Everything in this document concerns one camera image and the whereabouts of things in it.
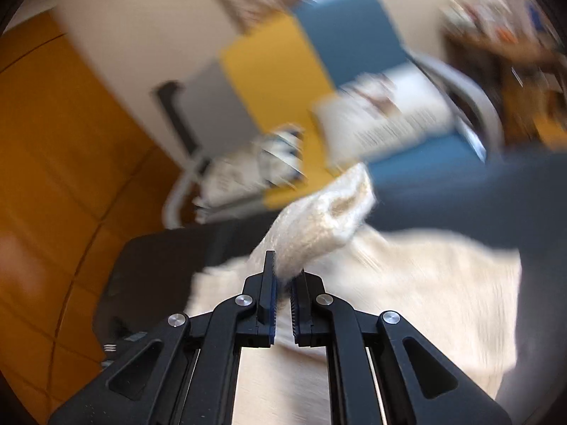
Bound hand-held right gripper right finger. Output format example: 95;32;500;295
290;270;510;425

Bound white knit sweater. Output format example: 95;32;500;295
184;161;523;425

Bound deer print pillow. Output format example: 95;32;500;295
310;62;457;162

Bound orange wooden wardrobe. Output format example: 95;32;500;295
0;11;187;425

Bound wooden desk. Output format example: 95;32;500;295
443;0;567;151

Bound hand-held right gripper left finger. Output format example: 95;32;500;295
49;250;280;425

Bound black padded bench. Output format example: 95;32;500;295
93;146;567;425

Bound grey yellow blue sofa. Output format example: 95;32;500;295
153;0;506;231

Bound triangle pattern pillow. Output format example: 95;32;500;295
195;126;308;222

